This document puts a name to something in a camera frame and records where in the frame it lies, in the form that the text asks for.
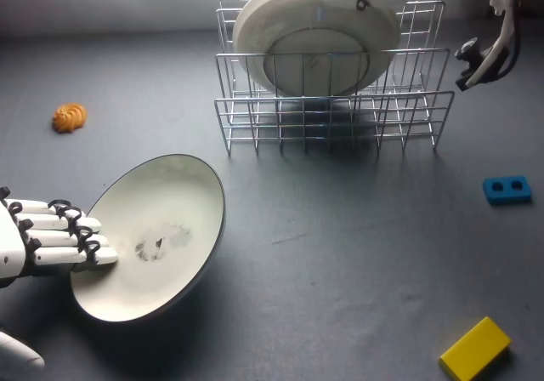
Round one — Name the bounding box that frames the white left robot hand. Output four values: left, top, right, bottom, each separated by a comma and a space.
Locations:
0, 186, 119, 288

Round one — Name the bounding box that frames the white plate with dark rim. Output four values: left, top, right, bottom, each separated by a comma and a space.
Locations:
71, 154, 226, 323
232, 0, 403, 97

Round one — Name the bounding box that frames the orange swirl cookie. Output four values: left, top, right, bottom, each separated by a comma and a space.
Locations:
52, 102, 88, 134

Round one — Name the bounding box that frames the blue block with two holes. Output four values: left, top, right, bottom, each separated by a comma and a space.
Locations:
483, 175, 534, 207

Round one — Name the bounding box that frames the yellow rectangular block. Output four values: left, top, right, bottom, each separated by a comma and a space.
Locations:
439, 316, 513, 381

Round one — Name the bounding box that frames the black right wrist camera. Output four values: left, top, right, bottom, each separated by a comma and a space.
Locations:
453, 37, 485, 92

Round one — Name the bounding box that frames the silver wire plate rack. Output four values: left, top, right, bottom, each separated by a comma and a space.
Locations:
213, 0, 456, 156

